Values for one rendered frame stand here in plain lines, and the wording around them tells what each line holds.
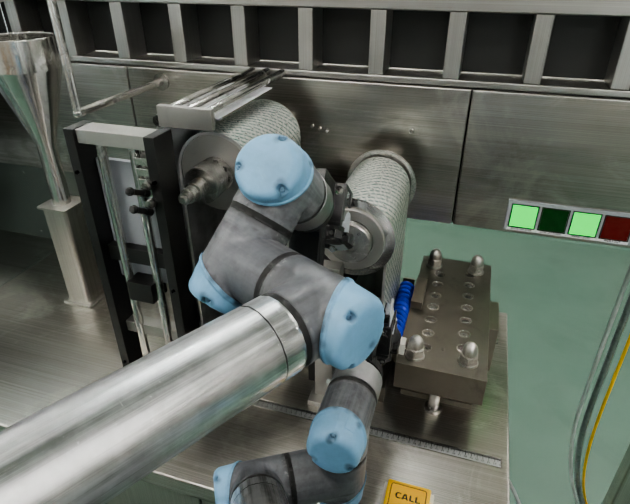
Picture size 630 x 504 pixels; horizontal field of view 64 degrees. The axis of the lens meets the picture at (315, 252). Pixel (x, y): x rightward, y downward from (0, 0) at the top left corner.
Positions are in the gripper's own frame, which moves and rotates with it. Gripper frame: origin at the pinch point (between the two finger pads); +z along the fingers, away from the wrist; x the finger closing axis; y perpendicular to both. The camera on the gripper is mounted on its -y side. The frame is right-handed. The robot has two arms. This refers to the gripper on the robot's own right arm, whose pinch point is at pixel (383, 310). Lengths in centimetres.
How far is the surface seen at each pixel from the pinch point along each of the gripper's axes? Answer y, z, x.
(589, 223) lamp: 9.7, 29.4, -36.8
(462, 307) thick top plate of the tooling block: -6.6, 14.9, -14.5
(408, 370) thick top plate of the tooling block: -7.5, -6.4, -6.4
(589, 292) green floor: -110, 198, -88
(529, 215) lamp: 9.7, 29.5, -25.1
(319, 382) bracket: -14.9, -7.2, 10.2
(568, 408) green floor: -109, 101, -68
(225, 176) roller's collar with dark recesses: 25.1, -4.5, 28.0
